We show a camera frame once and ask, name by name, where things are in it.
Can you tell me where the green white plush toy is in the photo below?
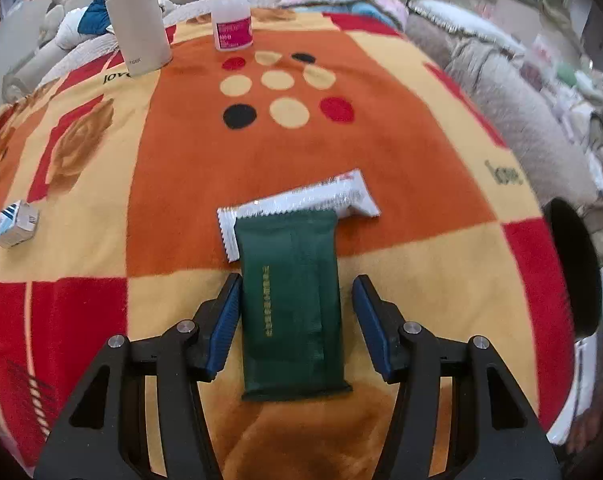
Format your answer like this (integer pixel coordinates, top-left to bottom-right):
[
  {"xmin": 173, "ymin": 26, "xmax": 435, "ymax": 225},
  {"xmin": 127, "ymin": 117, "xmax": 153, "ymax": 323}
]
[{"xmin": 556, "ymin": 62, "xmax": 591, "ymax": 89}]

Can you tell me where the blue quilted cloth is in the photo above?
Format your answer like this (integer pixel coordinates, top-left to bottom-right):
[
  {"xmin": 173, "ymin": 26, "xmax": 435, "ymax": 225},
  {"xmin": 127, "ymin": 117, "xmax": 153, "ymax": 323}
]
[{"xmin": 78, "ymin": 0, "xmax": 116, "ymax": 37}]

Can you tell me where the white pillow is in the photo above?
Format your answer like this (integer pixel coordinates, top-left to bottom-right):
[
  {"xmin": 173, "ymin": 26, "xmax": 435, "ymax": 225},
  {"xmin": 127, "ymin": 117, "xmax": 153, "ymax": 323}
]
[{"xmin": 411, "ymin": 0, "xmax": 527, "ymax": 53}]

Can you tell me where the small blue white box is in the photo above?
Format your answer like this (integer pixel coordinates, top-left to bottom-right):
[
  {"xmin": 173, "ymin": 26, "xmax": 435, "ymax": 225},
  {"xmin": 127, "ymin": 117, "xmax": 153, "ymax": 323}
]
[{"xmin": 0, "ymin": 199, "xmax": 41, "ymax": 249}]

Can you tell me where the long white wrapper packet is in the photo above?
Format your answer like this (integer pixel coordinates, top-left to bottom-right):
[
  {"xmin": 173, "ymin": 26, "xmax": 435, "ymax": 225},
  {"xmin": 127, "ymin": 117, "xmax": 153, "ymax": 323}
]
[{"xmin": 216, "ymin": 169, "xmax": 382, "ymax": 263}]

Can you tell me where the quilted beige sofa cover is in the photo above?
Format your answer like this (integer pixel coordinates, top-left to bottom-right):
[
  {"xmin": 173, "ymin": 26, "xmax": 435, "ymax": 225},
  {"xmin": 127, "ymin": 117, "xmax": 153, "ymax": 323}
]
[{"xmin": 406, "ymin": 12, "xmax": 603, "ymax": 271}]

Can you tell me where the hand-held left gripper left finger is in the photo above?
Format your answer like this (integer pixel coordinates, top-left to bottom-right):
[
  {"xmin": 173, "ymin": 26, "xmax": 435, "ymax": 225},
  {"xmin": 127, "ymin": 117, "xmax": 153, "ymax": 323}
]
[{"xmin": 34, "ymin": 272, "xmax": 243, "ymax": 480}]

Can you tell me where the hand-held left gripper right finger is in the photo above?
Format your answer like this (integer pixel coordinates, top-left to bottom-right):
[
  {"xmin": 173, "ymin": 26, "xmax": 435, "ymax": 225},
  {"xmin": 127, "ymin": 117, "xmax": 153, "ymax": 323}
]
[{"xmin": 351, "ymin": 274, "xmax": 562, "ymax": 480}]

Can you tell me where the dark green packet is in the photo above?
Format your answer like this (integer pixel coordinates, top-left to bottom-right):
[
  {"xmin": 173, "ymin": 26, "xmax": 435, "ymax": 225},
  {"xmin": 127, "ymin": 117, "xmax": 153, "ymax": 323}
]
[{"xmin": 233, "ymin": 209, "xmax": 355, "ymax": 403}]

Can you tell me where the orange red printed blanket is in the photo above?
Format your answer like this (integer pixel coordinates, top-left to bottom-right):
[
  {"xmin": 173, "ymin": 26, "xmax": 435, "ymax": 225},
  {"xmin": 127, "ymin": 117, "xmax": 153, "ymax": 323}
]
[{"xmin": 0, "ymin": 7, "xmax": 582, "ymax": 480}]

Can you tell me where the black trash bin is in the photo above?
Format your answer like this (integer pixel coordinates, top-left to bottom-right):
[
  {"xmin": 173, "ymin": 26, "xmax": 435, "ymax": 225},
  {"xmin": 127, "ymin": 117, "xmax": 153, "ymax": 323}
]
[{"xmin": 541, "ymin": 197, "xmax": 603, "ymax": 341}]

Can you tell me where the beige tumbler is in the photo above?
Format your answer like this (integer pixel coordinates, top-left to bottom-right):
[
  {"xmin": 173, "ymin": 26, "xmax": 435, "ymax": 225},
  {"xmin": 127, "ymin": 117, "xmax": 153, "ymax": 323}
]
[{"xmin": 102, "ymin": 0, "xmax": 173, "ymax": 78}]

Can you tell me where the white bottle with pink label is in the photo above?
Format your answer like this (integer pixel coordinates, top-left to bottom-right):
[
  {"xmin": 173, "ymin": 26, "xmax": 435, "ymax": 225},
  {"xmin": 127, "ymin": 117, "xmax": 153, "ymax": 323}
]
[{"xmin": 210, "ymin": 0, "xmax": 254, "ymax": 53}]

